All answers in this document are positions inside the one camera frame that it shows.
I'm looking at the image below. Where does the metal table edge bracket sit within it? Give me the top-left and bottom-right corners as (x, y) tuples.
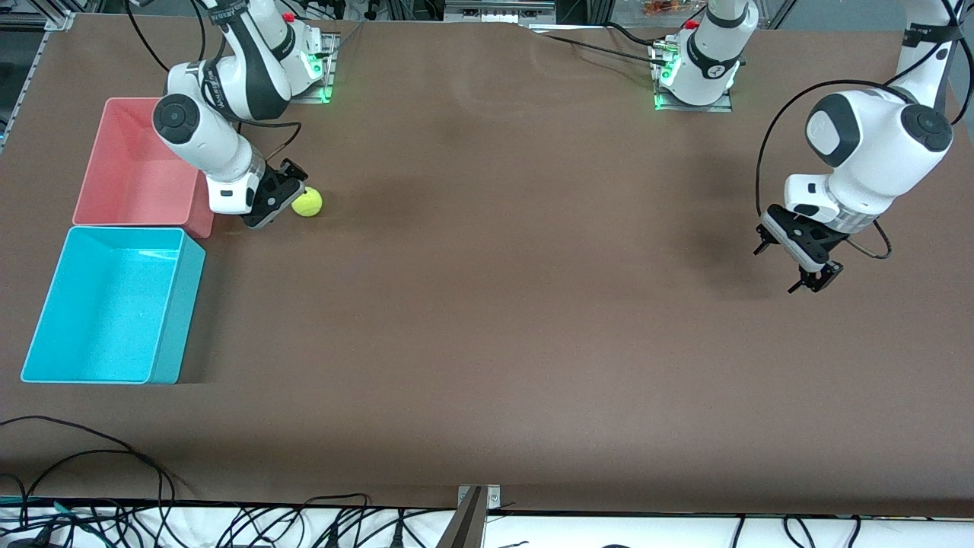
(457, 485), (501, 512)

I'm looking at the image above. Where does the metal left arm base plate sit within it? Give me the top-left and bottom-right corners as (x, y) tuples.
(651, 42), (735, 113)

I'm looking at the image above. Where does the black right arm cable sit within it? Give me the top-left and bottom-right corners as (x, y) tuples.
(126, 0), (303, 164)

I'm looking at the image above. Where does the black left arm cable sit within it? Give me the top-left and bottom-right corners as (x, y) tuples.
(756, 0), (974, 260)

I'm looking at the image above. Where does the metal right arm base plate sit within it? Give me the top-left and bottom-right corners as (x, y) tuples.
(289, 32), (339, 104)

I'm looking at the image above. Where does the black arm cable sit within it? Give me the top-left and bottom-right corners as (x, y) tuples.
(126, 0), (303, 164)
(756, 0), (974, 260)

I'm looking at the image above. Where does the pink plastic bin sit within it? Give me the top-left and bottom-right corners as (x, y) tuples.
(73, 97), (231, 240)

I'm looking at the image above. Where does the long looped black cable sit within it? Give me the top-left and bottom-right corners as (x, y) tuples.
(0, 416), (177, 507)

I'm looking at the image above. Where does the black base power cable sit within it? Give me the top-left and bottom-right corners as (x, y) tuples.
(544, 21), (670, 68)
(323, 19), (366, 58)

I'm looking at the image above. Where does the teal cable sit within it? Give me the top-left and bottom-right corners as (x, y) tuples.
(0, 496), (107, 527)

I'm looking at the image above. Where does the silver aluminium frame rail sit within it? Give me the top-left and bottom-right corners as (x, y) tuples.
(445, 0), (556, 24)

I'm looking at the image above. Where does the blue plastic bin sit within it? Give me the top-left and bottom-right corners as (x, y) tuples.
(21, 227), (206, 385)

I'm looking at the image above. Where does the grey metal post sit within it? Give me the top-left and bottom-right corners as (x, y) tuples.
(435, 487), (488, 548)

